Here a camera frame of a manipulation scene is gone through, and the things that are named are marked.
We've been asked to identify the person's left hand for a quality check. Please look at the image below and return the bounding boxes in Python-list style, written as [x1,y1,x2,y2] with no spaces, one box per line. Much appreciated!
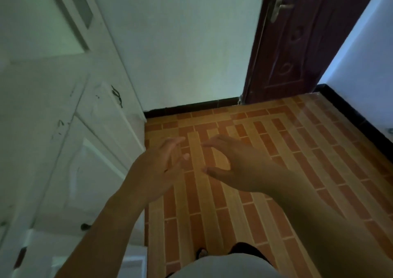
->
[126,137,191,207]

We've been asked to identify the person's right hand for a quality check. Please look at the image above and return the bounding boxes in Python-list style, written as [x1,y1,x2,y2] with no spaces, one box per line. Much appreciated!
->
[201,134,291,196]

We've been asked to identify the person's left forearm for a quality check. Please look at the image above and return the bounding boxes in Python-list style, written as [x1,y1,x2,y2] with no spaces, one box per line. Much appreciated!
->
[55,177,148,278]

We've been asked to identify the person's right forearm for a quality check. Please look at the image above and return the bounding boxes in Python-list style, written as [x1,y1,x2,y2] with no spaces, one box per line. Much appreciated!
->
[270,172,393,278]

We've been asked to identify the person's dark trousers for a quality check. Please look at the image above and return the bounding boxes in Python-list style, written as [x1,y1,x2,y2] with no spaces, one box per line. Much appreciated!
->
[229,242,274,267]

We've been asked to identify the person's white shirt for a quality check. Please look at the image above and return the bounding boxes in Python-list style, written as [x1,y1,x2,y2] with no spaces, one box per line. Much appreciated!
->
[167,253,283,278]

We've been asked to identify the white wooden cabinet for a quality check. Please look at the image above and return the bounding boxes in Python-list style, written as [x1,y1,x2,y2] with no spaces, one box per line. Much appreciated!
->
[0,0,148,278]

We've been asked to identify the dark red wooden door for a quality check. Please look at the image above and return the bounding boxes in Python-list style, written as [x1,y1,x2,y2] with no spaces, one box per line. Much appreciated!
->
[242,0,384,105]

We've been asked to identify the black cabinet drawer handle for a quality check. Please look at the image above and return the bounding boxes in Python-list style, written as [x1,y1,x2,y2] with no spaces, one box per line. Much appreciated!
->
[111,85,123,108]

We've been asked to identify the metal door lever handle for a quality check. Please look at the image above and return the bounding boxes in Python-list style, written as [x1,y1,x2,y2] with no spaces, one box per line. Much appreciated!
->
[270,0,295,24]

